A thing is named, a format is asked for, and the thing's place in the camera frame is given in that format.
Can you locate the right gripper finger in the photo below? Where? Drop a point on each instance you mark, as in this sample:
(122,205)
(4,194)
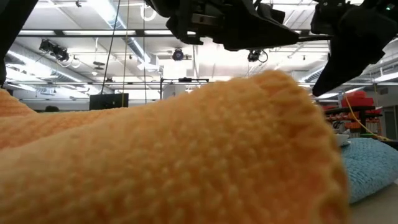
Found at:
(339,65)

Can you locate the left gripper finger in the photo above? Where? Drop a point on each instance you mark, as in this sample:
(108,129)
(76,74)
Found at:
(255,34)
(273,14)

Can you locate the orange microfiber towel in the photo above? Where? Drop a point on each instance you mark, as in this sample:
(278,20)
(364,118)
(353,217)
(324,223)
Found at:
(186,155)

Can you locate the blue microfiber towel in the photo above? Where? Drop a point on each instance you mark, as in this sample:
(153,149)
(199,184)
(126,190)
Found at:
(370,168)

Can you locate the black ceiling device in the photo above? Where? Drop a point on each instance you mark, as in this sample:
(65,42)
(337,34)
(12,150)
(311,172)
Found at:
(54,49)
(254,56)

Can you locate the red stacked bins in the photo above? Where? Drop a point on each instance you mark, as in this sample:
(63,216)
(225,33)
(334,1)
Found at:
(357,101)

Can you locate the black shelf table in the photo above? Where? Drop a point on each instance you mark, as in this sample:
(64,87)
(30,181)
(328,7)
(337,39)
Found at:
(362,115)

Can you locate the dark ceiling disc fixture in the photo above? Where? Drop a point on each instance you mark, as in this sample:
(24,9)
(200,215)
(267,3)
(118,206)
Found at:
(99,63)

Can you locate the person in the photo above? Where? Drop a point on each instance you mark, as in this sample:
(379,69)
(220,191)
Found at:
(51,109)

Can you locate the black rig frame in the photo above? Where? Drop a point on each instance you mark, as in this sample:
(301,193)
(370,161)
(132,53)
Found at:
(186,80)

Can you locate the silver ceiling duct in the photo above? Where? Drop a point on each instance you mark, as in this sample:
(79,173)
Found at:
(136,46)

